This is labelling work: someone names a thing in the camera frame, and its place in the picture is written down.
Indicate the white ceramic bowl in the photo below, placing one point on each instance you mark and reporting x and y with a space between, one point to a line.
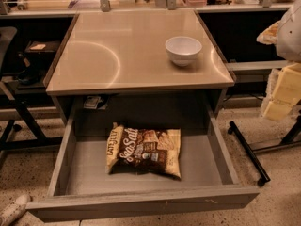
182 50

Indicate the dark box on left shelf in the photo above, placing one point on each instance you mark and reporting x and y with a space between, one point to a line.
42 46

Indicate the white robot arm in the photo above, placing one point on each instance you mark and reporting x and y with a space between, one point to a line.
288 44

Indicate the beige top counter cabinet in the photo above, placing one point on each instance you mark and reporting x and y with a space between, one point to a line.
124 50

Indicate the white shoe at corner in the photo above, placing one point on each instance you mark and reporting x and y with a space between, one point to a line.
14 210

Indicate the grey shelf at right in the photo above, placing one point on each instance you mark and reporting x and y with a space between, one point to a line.
258 71

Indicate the brown sea salt chip bag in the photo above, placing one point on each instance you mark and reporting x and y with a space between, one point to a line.
150 150

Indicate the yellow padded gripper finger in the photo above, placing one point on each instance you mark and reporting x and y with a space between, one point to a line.
283 92
269 35

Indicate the open grey wooden drawer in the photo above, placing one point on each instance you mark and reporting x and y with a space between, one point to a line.
81 188

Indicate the black metal bar on floor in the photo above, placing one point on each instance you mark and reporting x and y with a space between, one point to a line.
264 178

